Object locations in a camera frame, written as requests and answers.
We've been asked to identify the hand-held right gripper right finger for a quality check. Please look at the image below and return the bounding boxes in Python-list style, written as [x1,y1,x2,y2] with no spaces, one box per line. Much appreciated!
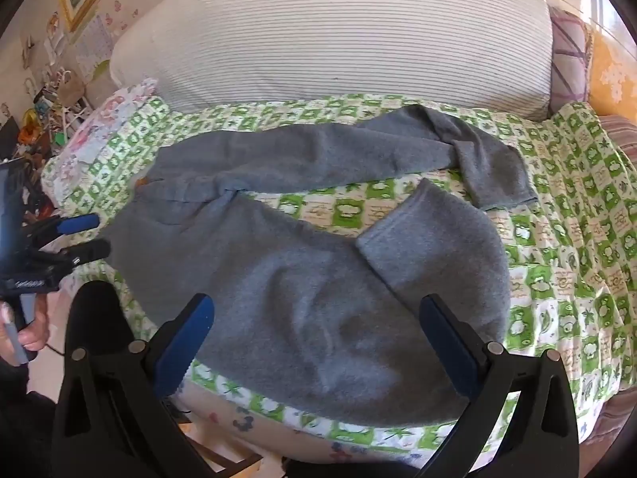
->
[413,295,580,478]

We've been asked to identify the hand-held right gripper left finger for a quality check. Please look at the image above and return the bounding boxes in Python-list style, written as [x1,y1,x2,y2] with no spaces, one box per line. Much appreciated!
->
[50,281,216,478]

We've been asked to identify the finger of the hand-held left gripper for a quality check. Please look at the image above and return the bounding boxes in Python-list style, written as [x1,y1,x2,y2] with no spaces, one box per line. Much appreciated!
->
[47,238,111,274]
[30,213,101,246]

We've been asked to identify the grey pants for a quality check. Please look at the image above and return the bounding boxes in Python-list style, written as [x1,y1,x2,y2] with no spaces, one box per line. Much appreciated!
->
[106,104,538,426]

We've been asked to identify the person's left hand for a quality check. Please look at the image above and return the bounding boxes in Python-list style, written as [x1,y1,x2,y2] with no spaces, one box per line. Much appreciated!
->
[0,295,49,355]

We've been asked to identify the floral folded quilt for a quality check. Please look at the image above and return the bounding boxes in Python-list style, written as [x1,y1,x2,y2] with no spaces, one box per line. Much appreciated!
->
[42,77,170,207]

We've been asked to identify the pile of household clutter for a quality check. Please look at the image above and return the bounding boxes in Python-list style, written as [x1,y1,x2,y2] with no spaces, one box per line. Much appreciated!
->
[0,67,98,165]

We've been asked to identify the green checked bed sheet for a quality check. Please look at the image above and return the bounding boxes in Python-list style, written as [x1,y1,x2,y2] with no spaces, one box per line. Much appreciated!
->
[42,92,633,471]

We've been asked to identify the person's dark clothing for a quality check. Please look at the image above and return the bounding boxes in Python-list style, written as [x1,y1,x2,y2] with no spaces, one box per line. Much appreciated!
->
[0,356,58,478]

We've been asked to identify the purple plaid pillow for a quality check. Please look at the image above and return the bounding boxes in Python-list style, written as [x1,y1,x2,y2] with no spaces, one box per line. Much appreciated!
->
[549,5,594,116]

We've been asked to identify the white striped quilt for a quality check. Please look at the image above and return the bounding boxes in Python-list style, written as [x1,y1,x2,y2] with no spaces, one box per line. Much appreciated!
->
[109,0,555,121]

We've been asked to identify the wall calendar sheet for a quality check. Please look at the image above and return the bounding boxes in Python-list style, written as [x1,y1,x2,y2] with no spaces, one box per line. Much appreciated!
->
[74,14,114,79]

